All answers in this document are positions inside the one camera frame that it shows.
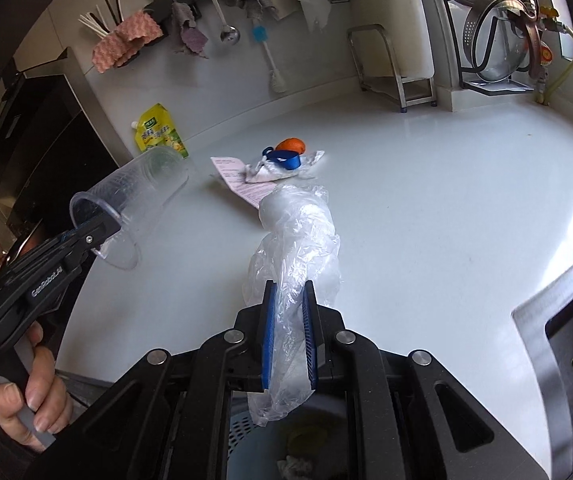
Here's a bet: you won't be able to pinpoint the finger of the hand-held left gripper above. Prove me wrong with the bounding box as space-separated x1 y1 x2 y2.
64 234 113 264
59 213 122 247

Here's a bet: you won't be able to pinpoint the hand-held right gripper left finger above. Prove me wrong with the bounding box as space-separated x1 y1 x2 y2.
66 280 278 480

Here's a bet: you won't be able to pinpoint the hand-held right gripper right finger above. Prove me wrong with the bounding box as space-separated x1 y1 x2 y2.
302 280 548 480

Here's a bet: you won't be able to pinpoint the clear plastic cup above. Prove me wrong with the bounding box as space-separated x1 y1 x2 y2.
69 147 191 272

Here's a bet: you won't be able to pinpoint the clear plastic bag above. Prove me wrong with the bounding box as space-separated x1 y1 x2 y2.
246 182 342 427

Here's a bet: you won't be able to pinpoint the light blue perforated basket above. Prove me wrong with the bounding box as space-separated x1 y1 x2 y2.
227 394 353 480

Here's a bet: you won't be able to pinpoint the pinkish white paper slip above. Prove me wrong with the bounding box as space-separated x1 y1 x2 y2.
210 155 278 210

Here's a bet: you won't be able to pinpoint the white plastic packet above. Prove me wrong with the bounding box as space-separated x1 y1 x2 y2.
243 149 326 185

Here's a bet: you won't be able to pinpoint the blue plastic scoop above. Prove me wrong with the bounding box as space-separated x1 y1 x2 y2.
261 145 303 171

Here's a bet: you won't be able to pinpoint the person's left hand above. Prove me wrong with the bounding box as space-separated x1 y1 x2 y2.
0 320 75 454

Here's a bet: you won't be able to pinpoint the black stove appliance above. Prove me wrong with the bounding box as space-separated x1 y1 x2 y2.
0 47 136 242

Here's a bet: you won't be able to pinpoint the yellow spout pouch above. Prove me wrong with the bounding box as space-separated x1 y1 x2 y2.
131 103 190 161

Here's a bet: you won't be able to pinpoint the pink sponge cloth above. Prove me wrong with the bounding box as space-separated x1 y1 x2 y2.
91 9 165 74

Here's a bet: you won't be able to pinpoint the white chopsticks bundle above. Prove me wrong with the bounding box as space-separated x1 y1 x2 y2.
78 12 113 39

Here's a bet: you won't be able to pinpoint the purple hanging cloth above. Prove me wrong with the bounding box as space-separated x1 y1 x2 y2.
180 27 210 59

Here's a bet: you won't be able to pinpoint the grey hanging cloth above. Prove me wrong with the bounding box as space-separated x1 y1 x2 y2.
168 2 198 54

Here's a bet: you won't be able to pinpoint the dark chopsticks bundle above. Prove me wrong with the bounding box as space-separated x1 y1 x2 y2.
98 0 123 27

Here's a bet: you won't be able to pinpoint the metal ladle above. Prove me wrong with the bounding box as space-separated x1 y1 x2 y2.
202 0 242 45

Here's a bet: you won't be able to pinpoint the blue bottle brush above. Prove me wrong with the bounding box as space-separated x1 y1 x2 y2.
251 24 288 94

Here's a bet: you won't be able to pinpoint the metal cutting board stand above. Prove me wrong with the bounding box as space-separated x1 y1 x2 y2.
347 23 438 113

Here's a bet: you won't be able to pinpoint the glass pot lid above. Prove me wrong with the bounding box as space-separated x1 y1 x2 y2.
462 0 538 84

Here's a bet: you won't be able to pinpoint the white cutting board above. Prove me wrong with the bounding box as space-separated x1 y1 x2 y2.
345 0 438 82

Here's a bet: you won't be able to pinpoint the gas valve orange knob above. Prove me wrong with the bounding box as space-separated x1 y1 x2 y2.
535 5 568 107

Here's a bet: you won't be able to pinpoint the black wire rack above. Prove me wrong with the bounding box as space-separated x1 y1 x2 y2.
440 0 543 97

